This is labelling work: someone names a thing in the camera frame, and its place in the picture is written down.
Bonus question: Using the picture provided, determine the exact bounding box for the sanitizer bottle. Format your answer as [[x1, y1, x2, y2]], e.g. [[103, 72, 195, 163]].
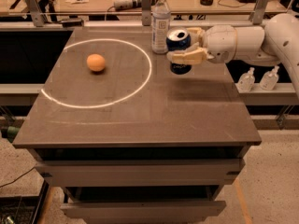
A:
[[260, 65, 279, 91], [237, 67, 255, 91]]

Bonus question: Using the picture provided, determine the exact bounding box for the grey drawer cabinet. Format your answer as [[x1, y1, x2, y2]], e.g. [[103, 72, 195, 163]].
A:
[[12, 26, 262, 224]]

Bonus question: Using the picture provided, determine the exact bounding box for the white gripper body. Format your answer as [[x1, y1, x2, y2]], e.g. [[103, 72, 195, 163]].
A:
[[204, 25, 237, 63]]

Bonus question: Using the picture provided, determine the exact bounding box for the black crate on floor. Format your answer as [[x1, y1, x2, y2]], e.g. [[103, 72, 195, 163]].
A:
[[0, 182, 49, 224]]

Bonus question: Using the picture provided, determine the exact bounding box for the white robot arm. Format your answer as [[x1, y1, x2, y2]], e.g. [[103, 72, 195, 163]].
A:
[[167, 14, 299, 95]]

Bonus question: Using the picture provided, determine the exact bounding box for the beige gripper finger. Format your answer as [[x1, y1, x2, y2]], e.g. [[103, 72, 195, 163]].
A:
[[166, 42, 214, 65], [187, 27, 206, 45]]

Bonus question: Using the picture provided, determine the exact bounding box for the right sanitizer bottle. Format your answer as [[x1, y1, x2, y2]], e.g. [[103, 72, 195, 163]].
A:
[[260, 65, 279, 91]]

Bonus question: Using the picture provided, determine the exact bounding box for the right metal bracket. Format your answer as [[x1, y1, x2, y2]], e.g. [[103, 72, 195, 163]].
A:
[[249, 0, 270, 25]]

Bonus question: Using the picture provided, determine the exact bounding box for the grey drawer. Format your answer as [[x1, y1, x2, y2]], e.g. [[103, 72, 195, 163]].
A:
[[61, 200, 226, 224], [36, 159, 245, 187]]

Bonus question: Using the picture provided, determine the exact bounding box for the left metal bracket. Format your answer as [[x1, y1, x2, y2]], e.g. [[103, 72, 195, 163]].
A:
[[24, 0, 45, 27]]

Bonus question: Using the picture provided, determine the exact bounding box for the blue pepsi can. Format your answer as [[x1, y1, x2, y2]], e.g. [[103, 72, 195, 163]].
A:
[[166, 27, 192, 75]]

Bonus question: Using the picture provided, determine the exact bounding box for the clear plastic water bottle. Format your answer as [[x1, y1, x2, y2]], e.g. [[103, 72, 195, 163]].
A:
[[151, 0, 171, 54]]

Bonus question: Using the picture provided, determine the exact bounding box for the black floor cable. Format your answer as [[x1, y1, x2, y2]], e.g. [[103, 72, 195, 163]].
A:
[[0, 166, 36, 189]]

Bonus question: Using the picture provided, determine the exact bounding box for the left sanitizer bottle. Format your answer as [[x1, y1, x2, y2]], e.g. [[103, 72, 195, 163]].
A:
[[237, 67, 255, 91]]

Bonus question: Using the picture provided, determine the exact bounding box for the lower grey drawer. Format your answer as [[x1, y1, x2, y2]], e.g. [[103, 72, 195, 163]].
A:
[[61, 200, 226, 224]]

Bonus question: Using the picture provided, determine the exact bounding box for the middle metal bracket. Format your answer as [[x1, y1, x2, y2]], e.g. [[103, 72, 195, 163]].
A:
[[141, 0, 151, 26]]

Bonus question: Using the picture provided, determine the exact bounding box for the metal bracket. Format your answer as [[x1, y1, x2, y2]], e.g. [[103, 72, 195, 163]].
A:
[[249, 0, 270, 25], [141, 0, 151, 26], [24, 0, 45, 27]]

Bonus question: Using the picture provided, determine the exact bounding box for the upper grey drawer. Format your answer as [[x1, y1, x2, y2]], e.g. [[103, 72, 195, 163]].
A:
[[36, 159, 245, 187]]

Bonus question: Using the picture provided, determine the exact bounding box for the orange fruit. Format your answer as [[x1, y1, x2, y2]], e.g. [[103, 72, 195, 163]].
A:
[[87, 54, 106, 72]]

